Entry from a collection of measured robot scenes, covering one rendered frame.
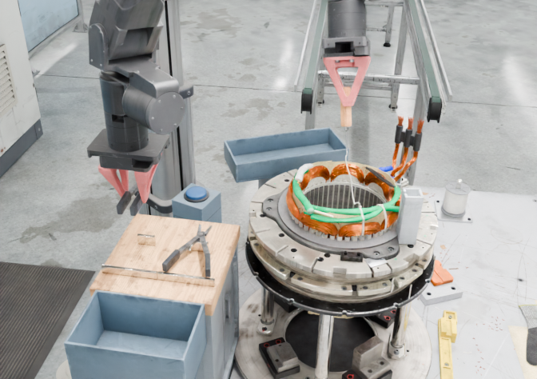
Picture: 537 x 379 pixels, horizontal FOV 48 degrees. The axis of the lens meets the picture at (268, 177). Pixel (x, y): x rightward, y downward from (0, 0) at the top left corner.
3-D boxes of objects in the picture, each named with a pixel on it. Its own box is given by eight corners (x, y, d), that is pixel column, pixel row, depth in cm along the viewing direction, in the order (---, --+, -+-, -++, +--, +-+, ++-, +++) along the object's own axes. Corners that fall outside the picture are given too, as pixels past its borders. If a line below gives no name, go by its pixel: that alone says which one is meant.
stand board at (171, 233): (212, 317, 90) (212, 304, 89) (90, 300, 93) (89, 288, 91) (240, 236, 107) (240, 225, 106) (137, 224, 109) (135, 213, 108)
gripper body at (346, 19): (370, 53, 97) (370, 5, 96) (367, 49, 87) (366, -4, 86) (329, 54, 98) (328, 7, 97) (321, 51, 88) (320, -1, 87)
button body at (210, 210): (224, 289, 134) (220, 191, 120) (207, 308, 128) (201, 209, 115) (196, 278, 136) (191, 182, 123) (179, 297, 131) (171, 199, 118)
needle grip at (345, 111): (353, 125, 94) (352, 86, 93) (343, 126, 93) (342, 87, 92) (349, 125, 95) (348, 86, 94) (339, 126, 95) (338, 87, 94)
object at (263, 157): (322, 228, 153) (330, 126, 138) (339, 254, 144) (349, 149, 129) (226, 245, 147) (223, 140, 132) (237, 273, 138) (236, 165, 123)
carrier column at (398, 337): (403, 352, 116) (419, 267, 105) (390, 350, 116) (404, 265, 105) (402, 341, 118) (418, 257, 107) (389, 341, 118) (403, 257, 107)
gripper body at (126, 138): (157, 169, 84) (153, 120, 80) (86, 161, 85) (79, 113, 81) (171, 145, 89) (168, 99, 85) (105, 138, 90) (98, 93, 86)
